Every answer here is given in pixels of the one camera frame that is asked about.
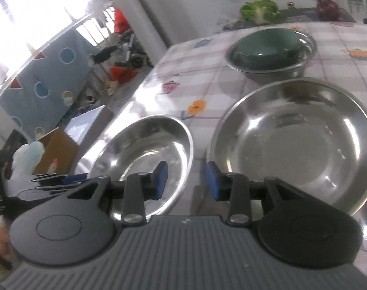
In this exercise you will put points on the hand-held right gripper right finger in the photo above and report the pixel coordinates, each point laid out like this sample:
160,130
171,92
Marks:
213,181

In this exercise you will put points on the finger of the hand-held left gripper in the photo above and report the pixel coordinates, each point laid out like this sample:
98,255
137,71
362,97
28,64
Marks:
76,178
44,192

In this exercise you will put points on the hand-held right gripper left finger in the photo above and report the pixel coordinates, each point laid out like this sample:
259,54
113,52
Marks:
159,181

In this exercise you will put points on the large stainless steel plate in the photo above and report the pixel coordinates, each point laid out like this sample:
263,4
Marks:
292,145
147,145

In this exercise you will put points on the stainless steel bowl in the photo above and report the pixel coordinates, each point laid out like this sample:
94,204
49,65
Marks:
307,48
271,74

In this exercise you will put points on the green ceramic bowl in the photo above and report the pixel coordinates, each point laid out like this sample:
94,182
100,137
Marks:
262,43

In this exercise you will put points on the brown cardboard box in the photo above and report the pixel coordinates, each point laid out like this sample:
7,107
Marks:
58,151

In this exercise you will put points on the white plastic bag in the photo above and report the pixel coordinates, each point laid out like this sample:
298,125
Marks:
28,158

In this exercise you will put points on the grey flat box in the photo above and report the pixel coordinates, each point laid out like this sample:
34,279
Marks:
87,123

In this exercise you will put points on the plaid printed tablecloth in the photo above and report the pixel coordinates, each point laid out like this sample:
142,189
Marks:
225,96

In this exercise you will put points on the blue circle-patterned play mat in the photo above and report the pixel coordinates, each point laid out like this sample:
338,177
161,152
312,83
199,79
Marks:
50,72

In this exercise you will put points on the red item on floor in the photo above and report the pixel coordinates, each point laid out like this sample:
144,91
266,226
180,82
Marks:
121,74

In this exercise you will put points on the folded stroller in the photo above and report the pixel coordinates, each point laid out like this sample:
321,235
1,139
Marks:
132,51

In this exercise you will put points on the white railing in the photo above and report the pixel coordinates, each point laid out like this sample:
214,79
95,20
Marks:
90,24

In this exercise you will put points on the red hanging bag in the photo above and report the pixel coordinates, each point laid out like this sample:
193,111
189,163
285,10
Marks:
120,21

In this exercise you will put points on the bright window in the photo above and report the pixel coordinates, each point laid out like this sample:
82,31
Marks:
26,21

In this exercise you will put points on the white curtain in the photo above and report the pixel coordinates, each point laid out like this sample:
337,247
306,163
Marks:
132,9

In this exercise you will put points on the green leafy lettuce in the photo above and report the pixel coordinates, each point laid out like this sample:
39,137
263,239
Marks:
260,10

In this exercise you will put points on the blue hanging garment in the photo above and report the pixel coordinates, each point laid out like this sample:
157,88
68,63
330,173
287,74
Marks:
97,1

